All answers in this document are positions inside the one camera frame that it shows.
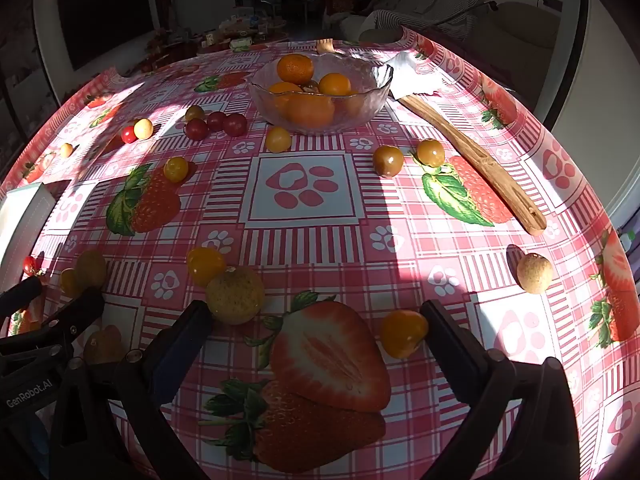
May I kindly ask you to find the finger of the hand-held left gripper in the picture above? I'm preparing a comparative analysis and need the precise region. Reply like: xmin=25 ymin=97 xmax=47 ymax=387
xmin=0 ymin=287 xmax=106 ymax=359
xmin=0 ymin=276 xmax=44 ymax=319

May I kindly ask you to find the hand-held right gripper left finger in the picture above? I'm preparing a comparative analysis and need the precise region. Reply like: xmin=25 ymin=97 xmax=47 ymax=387
xmin=50 ymin=300 xmax=216 ymax=480

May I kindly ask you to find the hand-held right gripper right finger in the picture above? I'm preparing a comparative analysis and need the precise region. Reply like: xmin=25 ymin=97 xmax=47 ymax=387
xmin=421 ymin=300 xmax=582 ymax=480

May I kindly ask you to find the orange-yellow cherry tomato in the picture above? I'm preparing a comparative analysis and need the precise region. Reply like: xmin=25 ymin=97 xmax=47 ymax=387
xmin=381 ymin=310 xmax=430 ymax=360

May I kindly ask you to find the large yellow-green round fruit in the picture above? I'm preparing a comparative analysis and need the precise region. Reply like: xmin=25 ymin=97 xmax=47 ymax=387
xmin=206 ymin=266 xmax=266 ymax=325

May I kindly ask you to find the white rectangular tray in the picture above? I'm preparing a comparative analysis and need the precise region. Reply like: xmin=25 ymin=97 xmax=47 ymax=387
xmin=0 ymin=182 xmax=57 ymax=286

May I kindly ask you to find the pink strawberry print tablecloth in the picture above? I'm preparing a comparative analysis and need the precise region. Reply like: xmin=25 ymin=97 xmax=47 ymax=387
xmin=0 ymin=27 xmax=640 ymax=480

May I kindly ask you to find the yellow-brown cherry tomato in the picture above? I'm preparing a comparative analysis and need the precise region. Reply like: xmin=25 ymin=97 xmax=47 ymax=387
xmin=373 ymin=145 xmax=405 ymax=178
xmin=416 ymin=139 xmax=446 ymax=168

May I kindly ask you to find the long wooden spatula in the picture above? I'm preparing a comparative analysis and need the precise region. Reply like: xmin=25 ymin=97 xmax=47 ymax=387
xmin=385 ymin=52 xmax=548 ymax=237

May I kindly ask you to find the cluttered coffee table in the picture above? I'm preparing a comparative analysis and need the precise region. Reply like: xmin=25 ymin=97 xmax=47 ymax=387
xmin=197 ymin=15 xmax=291 ymax=53

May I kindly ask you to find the beige armchair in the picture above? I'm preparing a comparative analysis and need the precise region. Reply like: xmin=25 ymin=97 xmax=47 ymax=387
xmin=465 ymin=1 xmax=561 ymax=81

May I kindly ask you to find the light grey sofa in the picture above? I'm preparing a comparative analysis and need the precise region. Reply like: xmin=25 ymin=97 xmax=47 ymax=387
xmin=325 ymin=0 xmax=481 ymax=46

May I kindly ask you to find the black wall television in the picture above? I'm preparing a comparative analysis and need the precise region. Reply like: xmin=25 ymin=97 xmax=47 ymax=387
xmin=56 ymin=0 xmax=155 ymax=72

